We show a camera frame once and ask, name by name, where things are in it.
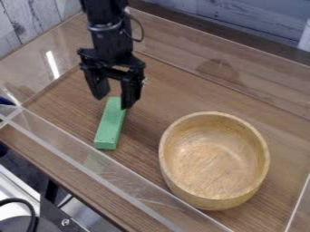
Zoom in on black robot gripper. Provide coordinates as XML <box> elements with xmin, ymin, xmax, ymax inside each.
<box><xmin>78</xmin><ymin>21</ymin><xmax>146</xmax><ymax>110</ymax></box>

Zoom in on green rectangular block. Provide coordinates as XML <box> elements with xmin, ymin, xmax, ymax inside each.
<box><xmin>94</xmin><ymin>97</ymin><xmax>126</xmax><ymax>150</ymax></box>

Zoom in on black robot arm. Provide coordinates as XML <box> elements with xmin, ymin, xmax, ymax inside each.
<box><xmin>78</xmin><ymin>0</ymin><xmax>147</xmax><ymax>110</ymax></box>

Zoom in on brown wooden bowl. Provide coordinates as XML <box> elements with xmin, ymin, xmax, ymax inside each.
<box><xmin>159</xmin><ymin>111</ymin><xmax>270</xmax><ymax>211</ymax></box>

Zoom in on blue object at left edge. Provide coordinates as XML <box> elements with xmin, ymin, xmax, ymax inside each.
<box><xmin>0</xmin><ymin>96</ymin><xmax>16</xmax><ymax>106</ymax></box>

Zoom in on black metal table leg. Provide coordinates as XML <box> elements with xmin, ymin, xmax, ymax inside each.
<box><xmin>39</xmin><ymin>179</ymin><xmax>60</xmax><ymax>218</ymax></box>

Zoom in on clear acrylic tray wall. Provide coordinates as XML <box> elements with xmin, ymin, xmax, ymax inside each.
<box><xmin>0</xmin><ymin>13</ymin><xmax>310</xmax><ymax>232</ymax></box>

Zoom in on black cable on floor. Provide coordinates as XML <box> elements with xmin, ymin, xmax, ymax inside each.
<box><xmin>0</xmin><ymin>197</ymin><xmax>42</xmax><ymax>232</ymax></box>

